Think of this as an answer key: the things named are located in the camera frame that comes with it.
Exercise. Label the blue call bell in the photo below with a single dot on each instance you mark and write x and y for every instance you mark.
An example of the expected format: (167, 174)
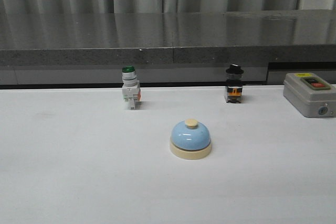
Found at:
(190, 140)

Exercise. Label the grey stone counter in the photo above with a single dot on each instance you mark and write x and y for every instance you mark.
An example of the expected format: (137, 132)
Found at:
(186, 49)

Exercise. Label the green pushbutton switch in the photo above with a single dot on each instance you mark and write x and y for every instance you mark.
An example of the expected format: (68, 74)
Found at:
(131, 90)

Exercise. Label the black rotary selector switch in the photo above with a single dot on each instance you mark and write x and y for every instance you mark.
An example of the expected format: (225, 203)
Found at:
(234, 86)

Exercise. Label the grey on-off switch box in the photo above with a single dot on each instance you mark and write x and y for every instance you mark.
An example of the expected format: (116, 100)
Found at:
(311, 95)

